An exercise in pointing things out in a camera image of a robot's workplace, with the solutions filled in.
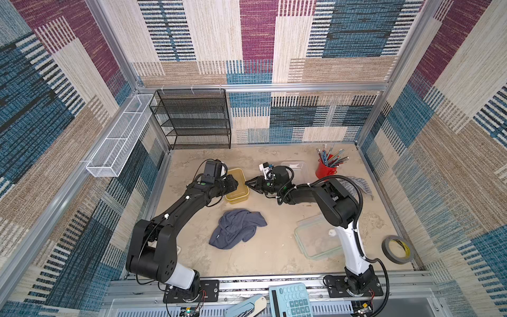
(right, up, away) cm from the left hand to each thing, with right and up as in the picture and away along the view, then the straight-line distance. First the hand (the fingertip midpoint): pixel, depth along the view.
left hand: (237, 183), depth 89 cm
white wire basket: (-44, +10, -18) cm, 49 cm away
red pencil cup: (+44, +9, +12) cm, 47 cm away
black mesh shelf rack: (-26, +33, +20) cm, 47 cm away
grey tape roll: (+61, -28, -10) cm, 68 cm away
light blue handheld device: (+6, -41, -21) cm, 46 cm away
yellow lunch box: (+2, -6, +5) cm, 8 cm away
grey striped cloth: (+61, -1, +11) cm, 62 cm away
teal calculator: (+21, -39, -19) cm, 48 cm away
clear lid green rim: (+35, -24, -2) cm, 42 cm away
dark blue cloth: (0, -18, -4) cm, 18 cm away
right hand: (+5, -2, +8) cm, 9 cm away
